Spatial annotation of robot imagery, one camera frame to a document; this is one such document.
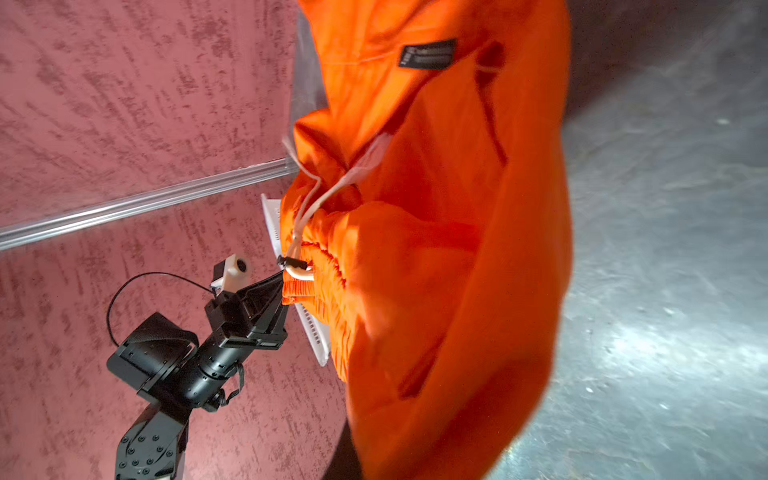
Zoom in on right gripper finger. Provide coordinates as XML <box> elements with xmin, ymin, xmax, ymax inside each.
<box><xmin>322</xmin><ymin>421</ymin><xmax>363</xmax><ymax>480</ymax></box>

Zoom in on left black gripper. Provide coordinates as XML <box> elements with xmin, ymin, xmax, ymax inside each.
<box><xmin>107</xmin><ymin>272</ymin><xmax>287</xmax><ymax>411</ymax></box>

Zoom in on white plastic laundry basket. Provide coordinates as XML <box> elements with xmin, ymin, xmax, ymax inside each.
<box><xmin>260</xmin><ymin>193</ymin><xmax>331</xmax><ymax>368</ymax></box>

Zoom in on orange shorts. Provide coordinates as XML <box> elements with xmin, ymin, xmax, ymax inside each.
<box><xmin>280</xmin><ymin>1</ymin><xmax>573</xmax><ymax>479</ymax></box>

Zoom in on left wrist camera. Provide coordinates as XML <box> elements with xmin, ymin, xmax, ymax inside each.
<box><xmin>210</xmin><ymin>254</ymin><xmax>250</xmax><ymax>296</ymax></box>

